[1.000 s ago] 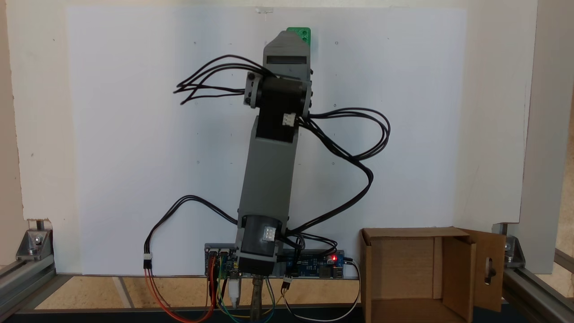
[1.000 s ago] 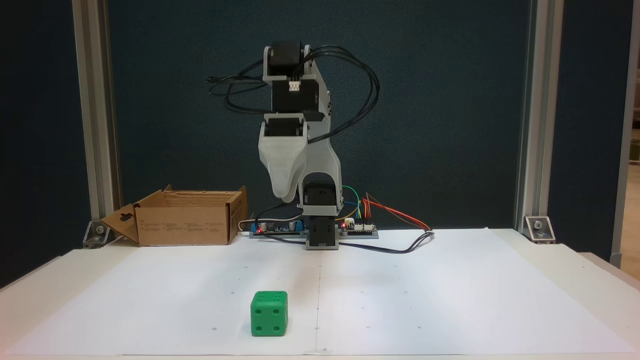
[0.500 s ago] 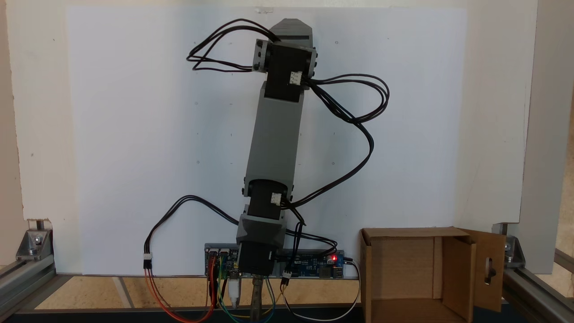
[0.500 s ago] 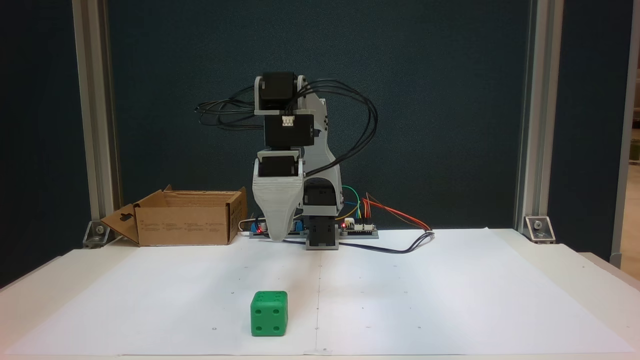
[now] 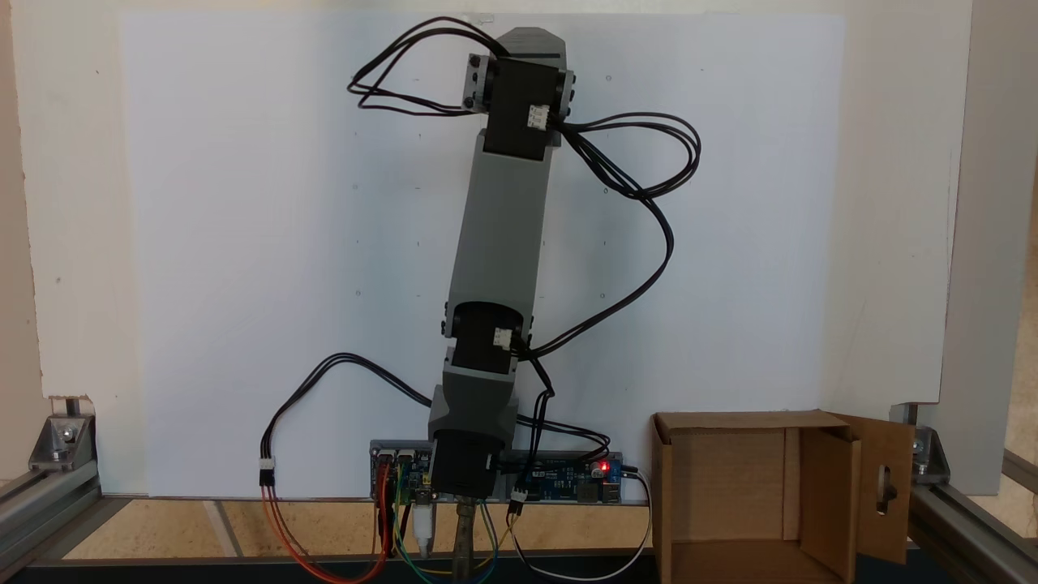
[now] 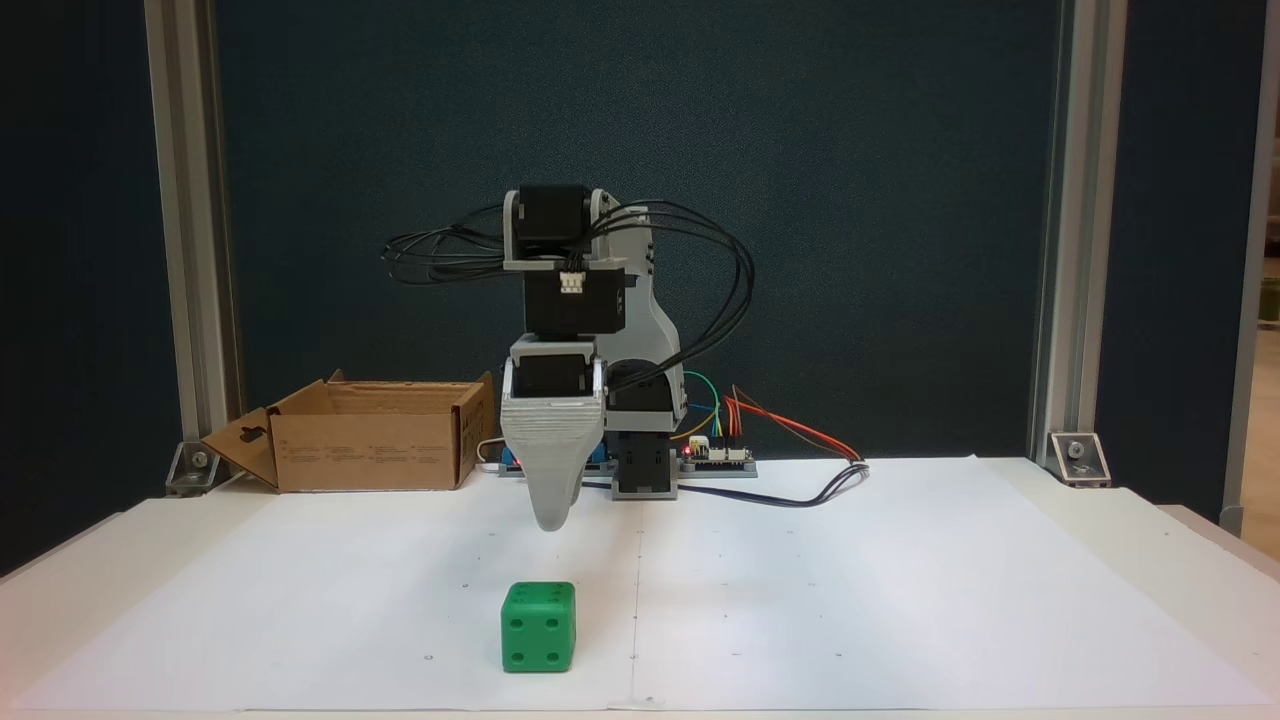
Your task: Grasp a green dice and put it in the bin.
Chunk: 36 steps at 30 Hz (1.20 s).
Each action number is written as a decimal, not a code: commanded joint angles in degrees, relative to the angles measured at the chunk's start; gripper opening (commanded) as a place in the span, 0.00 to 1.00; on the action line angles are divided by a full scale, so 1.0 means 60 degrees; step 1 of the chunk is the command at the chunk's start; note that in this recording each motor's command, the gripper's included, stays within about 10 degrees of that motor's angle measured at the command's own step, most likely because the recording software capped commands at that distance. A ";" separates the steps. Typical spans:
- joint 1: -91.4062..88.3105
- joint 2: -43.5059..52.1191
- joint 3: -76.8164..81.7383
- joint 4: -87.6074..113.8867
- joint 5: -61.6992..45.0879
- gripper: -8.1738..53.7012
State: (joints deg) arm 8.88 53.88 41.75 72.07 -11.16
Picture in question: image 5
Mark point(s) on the metal table clamp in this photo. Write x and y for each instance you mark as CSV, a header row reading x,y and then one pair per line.
x,y
466,539

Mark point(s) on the blue board with red LED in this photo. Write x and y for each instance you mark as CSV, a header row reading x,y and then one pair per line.
x,y
559,483

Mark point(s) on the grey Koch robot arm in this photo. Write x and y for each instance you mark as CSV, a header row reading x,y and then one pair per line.
x,y
499,243

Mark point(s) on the aluminium frame post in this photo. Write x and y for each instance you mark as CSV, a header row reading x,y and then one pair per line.
x,y
40,511
957,527

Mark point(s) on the metal corner bracket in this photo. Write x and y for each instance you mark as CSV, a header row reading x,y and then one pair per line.
x,y
61,442
931,454

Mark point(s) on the white USB plug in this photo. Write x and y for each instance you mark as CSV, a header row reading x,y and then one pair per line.
x,y
422,527

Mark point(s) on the clear tape strip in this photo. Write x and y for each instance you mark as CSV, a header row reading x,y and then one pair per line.
x,y
485,17

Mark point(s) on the brown cardboard box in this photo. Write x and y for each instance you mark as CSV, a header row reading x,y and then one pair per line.
x,y
730,487

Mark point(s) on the large white paper sheet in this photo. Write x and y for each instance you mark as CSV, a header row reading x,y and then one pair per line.
x,y
243,243

